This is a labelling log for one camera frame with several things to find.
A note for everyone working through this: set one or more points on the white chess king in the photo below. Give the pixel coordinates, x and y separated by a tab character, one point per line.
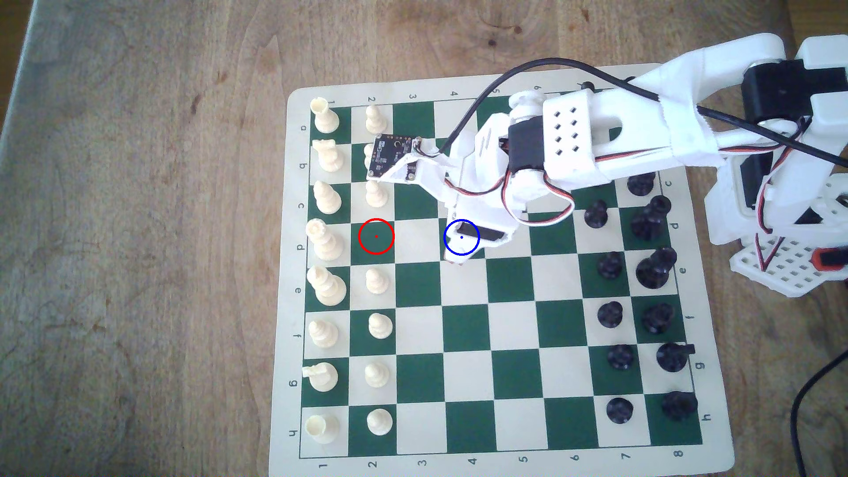
328	288

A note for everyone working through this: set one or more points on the white chess bishop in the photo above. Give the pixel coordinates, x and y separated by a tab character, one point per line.
323	334
326	199

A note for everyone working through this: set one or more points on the black chess bishop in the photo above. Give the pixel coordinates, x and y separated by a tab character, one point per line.
658	319
640	185

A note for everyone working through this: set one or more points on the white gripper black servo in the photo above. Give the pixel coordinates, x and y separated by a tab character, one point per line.
482	234

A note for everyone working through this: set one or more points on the white chess knight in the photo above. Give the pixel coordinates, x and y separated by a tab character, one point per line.
323	377
328	157

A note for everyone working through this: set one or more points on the black chess knight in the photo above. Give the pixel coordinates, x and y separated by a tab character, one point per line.
672	358

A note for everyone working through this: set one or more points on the black chess rook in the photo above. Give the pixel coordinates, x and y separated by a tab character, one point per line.
679	406

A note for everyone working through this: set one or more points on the white chess rook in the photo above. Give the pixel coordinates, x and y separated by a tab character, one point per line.
321	429
324	119

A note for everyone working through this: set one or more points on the white chess pawn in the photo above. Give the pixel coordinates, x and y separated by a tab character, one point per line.
376	194
379	422
379	326
375	120
368	156
376	375
377	281

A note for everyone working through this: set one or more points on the black chess queen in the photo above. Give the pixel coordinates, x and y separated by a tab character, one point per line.
648	222

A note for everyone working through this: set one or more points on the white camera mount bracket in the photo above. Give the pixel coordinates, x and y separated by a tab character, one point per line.
427	175

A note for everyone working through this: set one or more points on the black chess king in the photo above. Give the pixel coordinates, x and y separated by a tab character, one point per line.
654	270

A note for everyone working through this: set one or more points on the white chess queen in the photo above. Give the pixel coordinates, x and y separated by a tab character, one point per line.
324	244

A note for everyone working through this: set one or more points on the white breadboard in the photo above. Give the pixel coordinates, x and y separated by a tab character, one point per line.
788	268

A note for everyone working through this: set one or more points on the green cream chessboard mat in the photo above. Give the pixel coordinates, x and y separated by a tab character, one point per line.
464	331

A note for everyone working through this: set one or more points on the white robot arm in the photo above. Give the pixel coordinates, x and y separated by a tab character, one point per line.
636	119

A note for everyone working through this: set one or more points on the red component on breadboard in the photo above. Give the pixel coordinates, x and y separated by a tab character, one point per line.
831	258

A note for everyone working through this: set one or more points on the black camera circuit board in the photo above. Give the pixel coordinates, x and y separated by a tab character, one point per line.
392	156

